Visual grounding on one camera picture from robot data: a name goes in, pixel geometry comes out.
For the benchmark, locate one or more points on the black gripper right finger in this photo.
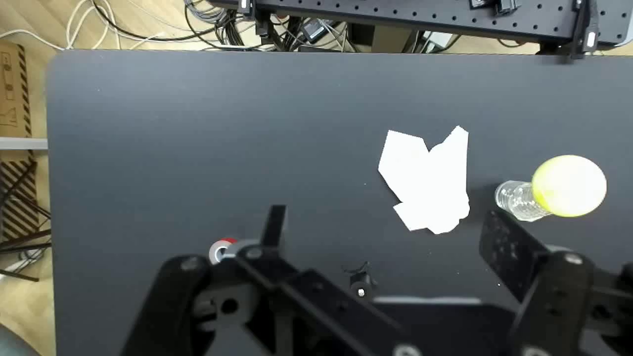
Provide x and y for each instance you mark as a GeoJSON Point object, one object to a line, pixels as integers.
{"type": "Point", "coordinates": [565, 303]}

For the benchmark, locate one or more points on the yellow ball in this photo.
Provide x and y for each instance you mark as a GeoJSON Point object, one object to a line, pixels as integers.
{"type": "Point", "coordinates": [569, 187]}

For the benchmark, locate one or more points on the black perforated breadboard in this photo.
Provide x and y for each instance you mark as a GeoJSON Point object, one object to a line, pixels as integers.
{"type": "Point", "coordinates": [427, 17]}

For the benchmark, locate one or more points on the black clamp post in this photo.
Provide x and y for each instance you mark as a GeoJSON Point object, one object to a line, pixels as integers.
{"type": "Point", "coordinates": [569, 32]}

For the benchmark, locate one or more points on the white lens cleaning towel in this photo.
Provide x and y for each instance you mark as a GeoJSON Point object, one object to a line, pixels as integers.
{"type": "Point", "coordinates": [427, 185]}

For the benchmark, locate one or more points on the cardboard box with striped edge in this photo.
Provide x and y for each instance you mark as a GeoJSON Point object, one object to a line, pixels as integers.
{"type": "Point", "coordinates": [11, 90]}

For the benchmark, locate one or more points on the striped cardboard sheet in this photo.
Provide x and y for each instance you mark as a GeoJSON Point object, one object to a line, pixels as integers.
{"type": "Point", "coordinates": [17, 199]}

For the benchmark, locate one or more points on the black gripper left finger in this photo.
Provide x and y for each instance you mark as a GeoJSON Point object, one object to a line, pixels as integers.
{"type": "Point", "coordinates": [197, 309]}

